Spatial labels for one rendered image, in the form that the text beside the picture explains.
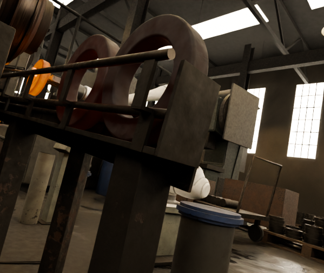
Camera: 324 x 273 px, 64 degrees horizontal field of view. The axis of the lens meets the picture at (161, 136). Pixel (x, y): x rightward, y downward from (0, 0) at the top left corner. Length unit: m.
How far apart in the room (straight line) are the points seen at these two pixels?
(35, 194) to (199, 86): 1.90
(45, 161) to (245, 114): 5.12
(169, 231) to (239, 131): 4.64
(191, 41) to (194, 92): 0.06
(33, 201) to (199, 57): 1.92
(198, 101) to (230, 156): 6.25
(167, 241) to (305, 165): 11.21
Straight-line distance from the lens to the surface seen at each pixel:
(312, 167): 12.70
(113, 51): 0.48
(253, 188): 4.58
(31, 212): 2.15
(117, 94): 0.42
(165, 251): 1.91
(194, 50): 0.32
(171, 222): 1.87
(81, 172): 0.97
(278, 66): 10.05
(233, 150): 6.65
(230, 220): 1.19
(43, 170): 2.11
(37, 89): 1.19
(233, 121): 6.11
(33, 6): 1.30
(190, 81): 0.30
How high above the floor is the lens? 0.53
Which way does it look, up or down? 9 degrees up
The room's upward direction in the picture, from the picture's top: 12 degrees clockwise
